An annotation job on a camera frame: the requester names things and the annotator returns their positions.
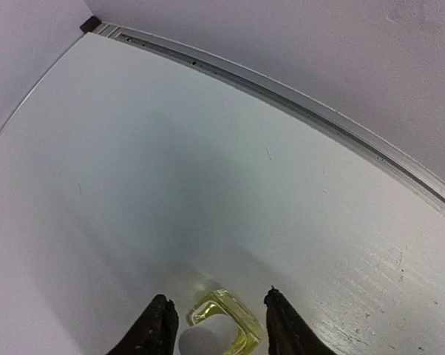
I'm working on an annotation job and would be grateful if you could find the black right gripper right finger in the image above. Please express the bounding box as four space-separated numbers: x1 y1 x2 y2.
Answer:
264 287 335 355

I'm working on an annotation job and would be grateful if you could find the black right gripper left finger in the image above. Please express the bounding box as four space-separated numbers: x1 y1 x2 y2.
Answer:
107 294 179 355

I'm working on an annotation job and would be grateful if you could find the white nail polish cap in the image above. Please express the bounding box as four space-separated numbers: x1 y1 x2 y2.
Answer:
178 314 239 355

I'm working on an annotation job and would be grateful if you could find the yellow nail polish bottle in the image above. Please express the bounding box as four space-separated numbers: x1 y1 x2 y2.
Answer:
186 289 262 354

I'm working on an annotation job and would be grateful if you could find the aluminium back table rail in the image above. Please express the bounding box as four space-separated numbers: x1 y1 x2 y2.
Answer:
80 16 445 215

